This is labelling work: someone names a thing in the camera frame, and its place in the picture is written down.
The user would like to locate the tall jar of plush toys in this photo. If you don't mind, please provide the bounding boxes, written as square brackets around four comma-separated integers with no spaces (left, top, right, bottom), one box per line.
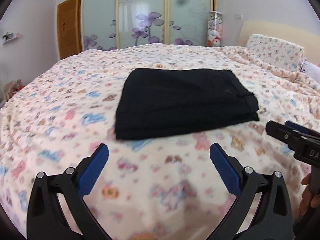
[207,11,223,47]

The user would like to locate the cream padded headboard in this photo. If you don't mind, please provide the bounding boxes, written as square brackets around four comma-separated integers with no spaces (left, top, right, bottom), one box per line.
[238,20,320,66]

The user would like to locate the wooden door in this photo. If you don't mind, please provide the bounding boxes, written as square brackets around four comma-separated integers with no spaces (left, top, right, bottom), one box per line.
[57,0,82,60]

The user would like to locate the cartoon print pillow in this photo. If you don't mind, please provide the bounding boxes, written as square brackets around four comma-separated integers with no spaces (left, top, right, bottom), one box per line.
[246,34,305,72]

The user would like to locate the black pants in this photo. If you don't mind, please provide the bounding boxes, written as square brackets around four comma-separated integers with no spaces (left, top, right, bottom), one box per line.
[115,68,259,140]

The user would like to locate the person's right hand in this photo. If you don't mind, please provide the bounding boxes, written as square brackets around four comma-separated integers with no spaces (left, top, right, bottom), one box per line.
[298,173,320,216]

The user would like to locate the frosted floral sliding wardrobe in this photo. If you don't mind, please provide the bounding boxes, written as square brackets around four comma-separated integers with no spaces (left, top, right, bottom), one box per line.
[77,0,215,51]

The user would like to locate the white wall socket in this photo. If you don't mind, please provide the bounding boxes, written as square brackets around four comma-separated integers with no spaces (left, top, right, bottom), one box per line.
[234,14,243,20]

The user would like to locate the lilac pillow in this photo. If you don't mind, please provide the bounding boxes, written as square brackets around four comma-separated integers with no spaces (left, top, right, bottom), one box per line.
[300,59,320,84]

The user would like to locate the pink cartoon print blanket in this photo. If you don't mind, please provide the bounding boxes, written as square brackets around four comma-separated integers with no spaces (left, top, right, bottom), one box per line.
[1,44,319,239]

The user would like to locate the white wall shelf with figurines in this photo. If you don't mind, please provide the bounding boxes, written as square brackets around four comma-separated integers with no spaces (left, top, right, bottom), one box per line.
[2,33,20,44]

